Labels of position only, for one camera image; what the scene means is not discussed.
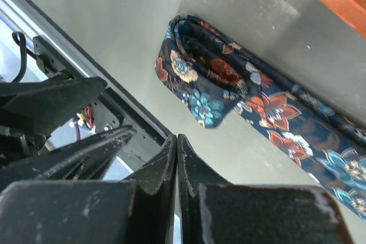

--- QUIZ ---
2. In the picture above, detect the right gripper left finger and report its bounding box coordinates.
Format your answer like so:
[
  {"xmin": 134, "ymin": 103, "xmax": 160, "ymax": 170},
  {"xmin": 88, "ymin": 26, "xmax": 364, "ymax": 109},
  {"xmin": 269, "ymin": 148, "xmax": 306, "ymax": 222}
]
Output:
[{"xmin": 1, "ymin": 135, "xmax": 177, "ymax": 243}]

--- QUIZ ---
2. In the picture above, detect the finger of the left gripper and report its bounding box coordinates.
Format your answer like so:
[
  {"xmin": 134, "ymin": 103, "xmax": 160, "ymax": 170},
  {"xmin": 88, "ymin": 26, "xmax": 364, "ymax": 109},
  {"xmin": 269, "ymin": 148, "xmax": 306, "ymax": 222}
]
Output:
[
  {"xmin": 1, "ymin": 125, "xmax": 137, "ymax": 190},
  {"xmin": 1, "ymin": 77, "xmax": 107, "ymax": 135}
]

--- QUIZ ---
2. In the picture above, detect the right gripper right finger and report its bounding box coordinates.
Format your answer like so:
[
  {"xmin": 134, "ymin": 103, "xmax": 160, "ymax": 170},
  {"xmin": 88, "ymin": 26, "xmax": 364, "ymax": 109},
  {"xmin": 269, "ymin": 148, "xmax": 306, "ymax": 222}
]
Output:
[{"xmin": 177, "ymin": 134, "xmax": 352, "ymax": 243}]

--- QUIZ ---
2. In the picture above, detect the navy floral tie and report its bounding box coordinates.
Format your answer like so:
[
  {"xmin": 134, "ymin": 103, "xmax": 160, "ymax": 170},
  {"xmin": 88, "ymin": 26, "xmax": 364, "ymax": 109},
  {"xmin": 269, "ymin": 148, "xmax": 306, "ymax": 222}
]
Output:
[{"xmin": 155, "ymin": 15, "xmax": 365, "ymax": 219}]

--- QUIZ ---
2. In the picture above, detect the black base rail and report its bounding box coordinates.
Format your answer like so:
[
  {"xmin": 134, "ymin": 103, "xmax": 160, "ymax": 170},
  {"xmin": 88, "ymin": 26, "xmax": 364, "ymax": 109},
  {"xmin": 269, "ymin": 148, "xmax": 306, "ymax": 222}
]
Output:
[{"xmin": 1, "ymin": 0, "xmax": 169, "ymax": 169}]

